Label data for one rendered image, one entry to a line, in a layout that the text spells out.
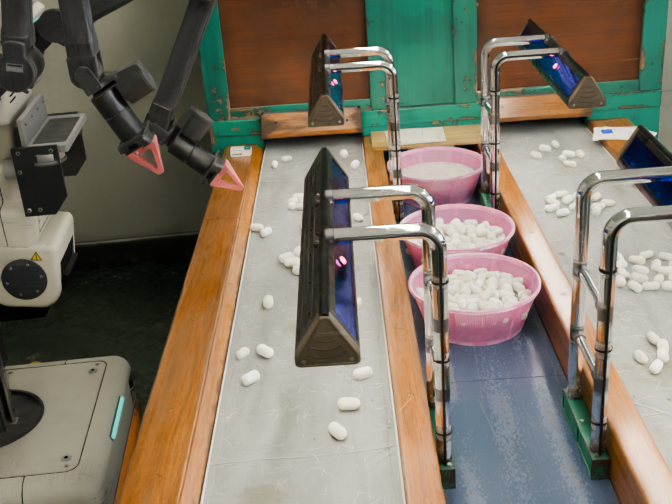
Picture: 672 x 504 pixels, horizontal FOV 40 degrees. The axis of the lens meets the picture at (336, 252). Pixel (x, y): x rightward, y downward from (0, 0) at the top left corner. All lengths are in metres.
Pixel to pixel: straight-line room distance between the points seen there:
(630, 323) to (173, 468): 0.89
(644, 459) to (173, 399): 0.76
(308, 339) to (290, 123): 1.72
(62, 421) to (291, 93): 1.14
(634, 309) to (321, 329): 0.92
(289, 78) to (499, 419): 1.46
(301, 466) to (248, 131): 1.56
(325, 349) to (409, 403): 0.45
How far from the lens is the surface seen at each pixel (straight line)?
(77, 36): 1.92
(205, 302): 1.92
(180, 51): 2.28
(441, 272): 1.32
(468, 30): 2.80
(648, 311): 1.89
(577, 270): 1.52
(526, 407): 1.70
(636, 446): 1.48
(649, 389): 1.65
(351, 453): 1.49
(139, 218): 3.93
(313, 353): 1.12
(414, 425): 1.50
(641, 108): 2.98
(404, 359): 1.66
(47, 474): 2.37
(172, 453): 1.50
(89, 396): 2.62
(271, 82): 2.82
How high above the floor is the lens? 1.64
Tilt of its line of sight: 25 degrees down
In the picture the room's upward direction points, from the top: 4 degrees counter-clockwise
